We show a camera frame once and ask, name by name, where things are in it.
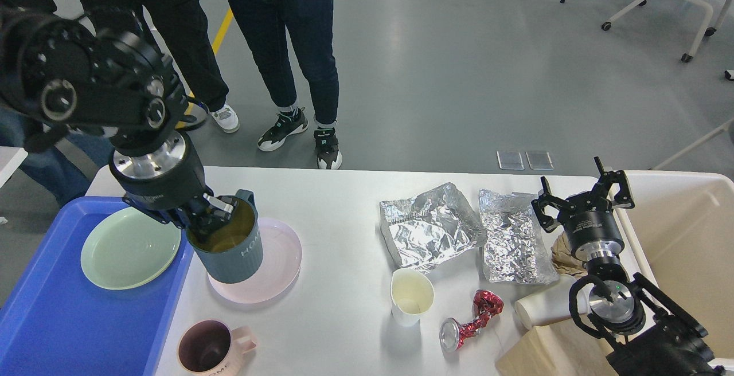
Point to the left floor plate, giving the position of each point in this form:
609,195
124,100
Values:
510,160

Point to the pink mug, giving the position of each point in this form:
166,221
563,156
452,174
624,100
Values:
210,347

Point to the blue plastic tray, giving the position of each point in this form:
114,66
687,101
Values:
56,322

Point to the floor plate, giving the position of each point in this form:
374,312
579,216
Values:
540,160
510,160

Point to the person in blue jeans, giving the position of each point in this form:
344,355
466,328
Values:
51,169

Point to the white side table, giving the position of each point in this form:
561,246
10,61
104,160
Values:
11,158

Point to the right floor plate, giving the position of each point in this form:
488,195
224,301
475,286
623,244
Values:
540,160

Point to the crumpled brown paper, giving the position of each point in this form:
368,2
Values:
562,259

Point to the large crumpled foil sheet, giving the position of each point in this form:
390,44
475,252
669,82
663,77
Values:
431,228

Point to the lying white paper cup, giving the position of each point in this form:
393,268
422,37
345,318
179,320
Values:
546,306

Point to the narrow crumpled foil sheet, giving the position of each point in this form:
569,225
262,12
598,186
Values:
514,250

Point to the pink plate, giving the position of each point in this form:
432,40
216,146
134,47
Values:
279,269

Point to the dark teal mug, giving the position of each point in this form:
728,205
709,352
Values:
233,252

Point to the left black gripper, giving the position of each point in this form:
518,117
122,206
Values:
169,186

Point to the green plate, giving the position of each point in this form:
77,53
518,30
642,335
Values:
128,249

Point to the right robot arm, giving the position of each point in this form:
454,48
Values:
648,332

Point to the person in grey sweater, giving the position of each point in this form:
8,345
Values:
184,29

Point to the beige plastic bin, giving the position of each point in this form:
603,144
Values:
682,230

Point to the upright white paper cup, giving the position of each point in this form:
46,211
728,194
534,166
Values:
412,295

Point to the person in dark jeans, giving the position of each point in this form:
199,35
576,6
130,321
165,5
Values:
271,28

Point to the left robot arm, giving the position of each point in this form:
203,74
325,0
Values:
114,86

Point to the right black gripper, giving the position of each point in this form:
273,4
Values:
592,232

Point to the crushed red can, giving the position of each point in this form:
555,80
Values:
453,334

